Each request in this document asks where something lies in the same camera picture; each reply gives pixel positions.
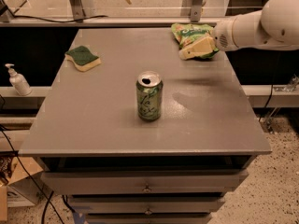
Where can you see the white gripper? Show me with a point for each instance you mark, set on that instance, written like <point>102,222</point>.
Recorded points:
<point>223,37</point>

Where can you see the green rice chip bag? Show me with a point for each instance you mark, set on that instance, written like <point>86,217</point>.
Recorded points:
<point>185,34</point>

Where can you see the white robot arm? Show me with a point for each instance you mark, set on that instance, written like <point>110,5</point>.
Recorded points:
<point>275,27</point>

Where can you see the green and yellow sponge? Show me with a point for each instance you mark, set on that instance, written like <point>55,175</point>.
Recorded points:
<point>82,58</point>

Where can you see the green soda can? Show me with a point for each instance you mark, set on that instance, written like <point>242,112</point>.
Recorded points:
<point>149,91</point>

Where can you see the top grey drawer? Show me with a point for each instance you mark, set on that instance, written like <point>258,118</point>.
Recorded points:
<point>150,182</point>

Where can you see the grey drawer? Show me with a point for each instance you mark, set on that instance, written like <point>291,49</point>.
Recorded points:
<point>150,182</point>
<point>147,204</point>
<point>148,219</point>

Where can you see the bottom grey drawer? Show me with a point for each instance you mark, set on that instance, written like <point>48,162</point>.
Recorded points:
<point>148,219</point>

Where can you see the middle grey drawer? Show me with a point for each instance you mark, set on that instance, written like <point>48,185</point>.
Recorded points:
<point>147,204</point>

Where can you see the white pump bottle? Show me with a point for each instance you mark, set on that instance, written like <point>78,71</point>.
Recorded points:
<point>18,81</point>

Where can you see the cardboard box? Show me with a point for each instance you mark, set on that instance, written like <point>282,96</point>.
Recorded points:
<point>24,187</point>

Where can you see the right metal bracket post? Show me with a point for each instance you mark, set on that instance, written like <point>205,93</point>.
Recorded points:
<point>196,9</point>

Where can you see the metal bracket post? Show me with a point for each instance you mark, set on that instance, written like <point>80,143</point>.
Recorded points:
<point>77,9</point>
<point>196,9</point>

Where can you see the left metal bracket post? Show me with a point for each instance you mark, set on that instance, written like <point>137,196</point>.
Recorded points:
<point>77,9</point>

